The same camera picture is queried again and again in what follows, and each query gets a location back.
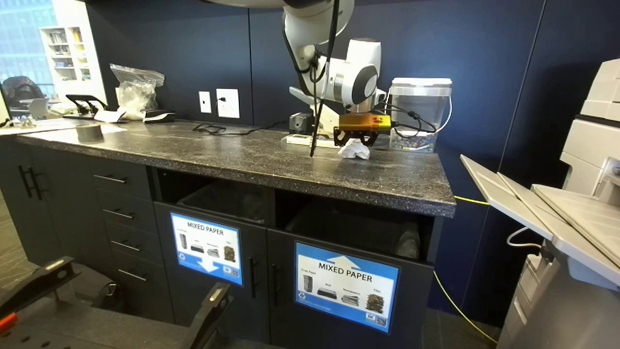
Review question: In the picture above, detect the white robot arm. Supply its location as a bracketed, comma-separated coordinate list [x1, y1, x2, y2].
[210, 0, 392, 145]

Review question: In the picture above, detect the left blue mixed paper sign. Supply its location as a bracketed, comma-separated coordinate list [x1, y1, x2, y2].
[171, 213, 245, 285]

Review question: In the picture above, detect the white office printer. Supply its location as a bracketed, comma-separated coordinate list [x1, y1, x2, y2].
[464, 58, 620, 349]

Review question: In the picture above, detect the dark cabinet with drawers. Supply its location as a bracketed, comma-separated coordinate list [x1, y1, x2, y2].
[2, 139, 435, 349]

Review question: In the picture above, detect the clear plastic bag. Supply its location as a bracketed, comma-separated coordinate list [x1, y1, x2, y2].
[111, 63, 165, 120]

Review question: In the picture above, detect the yellow cable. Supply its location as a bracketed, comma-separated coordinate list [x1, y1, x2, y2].
[431, 193, 500, 347]

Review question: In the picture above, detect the blue mixed paper sign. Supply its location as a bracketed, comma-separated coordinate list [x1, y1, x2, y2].
[171, 213, 245, 285]
[295, 242, 400, 333]

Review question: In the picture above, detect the white wall switch plate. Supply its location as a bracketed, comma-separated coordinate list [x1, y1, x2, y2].
[198, 91, 212, 114]

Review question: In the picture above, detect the orange wrist camera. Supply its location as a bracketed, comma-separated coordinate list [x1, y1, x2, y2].
[340, 112, 392, 131]

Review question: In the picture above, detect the white wall outlet plate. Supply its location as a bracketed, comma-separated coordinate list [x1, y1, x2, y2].
[216, 89, 241, 118]

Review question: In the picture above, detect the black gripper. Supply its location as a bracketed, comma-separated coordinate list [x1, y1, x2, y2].
[334, 127, 378, 147]

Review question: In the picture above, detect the black bin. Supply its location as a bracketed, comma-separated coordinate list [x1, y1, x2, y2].
[287, 205, 423, 259]
[181, 184, 270, 224]

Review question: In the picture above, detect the right blue mixed paper sign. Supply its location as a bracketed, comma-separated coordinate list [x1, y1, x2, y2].
[295, 242, 400, 333]

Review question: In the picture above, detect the left black bin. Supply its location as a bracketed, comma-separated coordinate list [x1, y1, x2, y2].
[181, 184, 270, 224]

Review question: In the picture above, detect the clear plastic bucket with lid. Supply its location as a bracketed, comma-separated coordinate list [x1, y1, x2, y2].
[388, 77, 454, 153]

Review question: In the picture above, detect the right black bin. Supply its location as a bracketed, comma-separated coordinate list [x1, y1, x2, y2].
[287, 205, 423, 259]

